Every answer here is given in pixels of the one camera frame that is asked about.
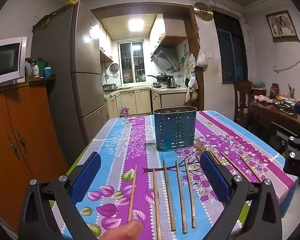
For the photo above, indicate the floral striped tablecloth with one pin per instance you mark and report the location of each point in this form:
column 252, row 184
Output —
column 125, row 142

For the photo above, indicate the ceiling light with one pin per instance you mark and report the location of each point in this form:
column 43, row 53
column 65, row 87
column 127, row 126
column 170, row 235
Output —
column 136, row 24

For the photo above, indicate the blue lidded jar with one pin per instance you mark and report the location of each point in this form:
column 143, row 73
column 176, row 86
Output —
column 47, row 72

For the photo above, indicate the golden round wall plate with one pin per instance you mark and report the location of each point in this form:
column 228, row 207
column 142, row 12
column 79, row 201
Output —
column 203, row 11

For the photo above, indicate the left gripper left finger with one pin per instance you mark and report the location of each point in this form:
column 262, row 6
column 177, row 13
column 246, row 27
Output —
column 37, row 220

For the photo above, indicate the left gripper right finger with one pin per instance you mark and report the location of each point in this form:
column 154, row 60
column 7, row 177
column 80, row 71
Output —
column 263, row 218

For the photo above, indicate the green box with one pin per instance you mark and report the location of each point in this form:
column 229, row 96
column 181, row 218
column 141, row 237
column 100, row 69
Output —
column 41, row 65

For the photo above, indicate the framed elephant picture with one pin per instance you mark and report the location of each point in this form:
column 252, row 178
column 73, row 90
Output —
column 281, row 25

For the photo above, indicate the person's left hand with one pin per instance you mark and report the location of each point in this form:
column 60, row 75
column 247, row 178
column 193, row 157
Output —
column 129, row 231

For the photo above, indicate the white plastic bag hanging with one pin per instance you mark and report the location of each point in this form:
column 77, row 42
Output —
column 202, row 60

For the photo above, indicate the range hood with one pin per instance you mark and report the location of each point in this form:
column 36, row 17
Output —
column 166, row 59

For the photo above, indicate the black wok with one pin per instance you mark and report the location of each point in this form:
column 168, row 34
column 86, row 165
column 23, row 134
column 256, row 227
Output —
column 161, row 78

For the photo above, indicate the kitchen base cabinets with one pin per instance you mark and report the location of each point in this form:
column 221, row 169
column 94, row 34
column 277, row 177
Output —
column 143, row 100

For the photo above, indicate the pink cloth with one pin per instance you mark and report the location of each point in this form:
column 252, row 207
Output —
column 263, row 99

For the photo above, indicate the white microwave oven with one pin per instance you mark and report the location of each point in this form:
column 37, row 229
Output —
column 12, row 59

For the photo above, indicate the electric kettle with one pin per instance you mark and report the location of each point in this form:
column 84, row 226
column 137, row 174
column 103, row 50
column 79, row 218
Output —
column 171, row 82

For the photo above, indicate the dark blue window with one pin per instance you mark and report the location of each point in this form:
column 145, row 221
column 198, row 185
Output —
column 232, row 48

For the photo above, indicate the kitchen window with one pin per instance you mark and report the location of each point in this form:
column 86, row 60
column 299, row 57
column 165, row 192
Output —
column 132, row 62

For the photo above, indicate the dark wooden side table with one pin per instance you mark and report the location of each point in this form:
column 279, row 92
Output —
column 272, row 125

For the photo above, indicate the white medicine bottle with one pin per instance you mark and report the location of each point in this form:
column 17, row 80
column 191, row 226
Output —
column 36, row 71

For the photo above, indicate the grey three-door refrigerator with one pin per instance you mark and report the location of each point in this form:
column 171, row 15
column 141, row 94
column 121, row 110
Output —
column 67, row 41

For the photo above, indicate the wooden dining chair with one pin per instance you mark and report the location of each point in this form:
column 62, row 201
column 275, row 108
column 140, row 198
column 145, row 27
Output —
column 242, row 96

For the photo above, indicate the orange wooden cabinet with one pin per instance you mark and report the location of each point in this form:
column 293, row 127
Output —
column 29, row 148

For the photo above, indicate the blue perforated utensil holder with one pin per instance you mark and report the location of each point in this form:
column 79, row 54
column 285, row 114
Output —
column 174, row 127

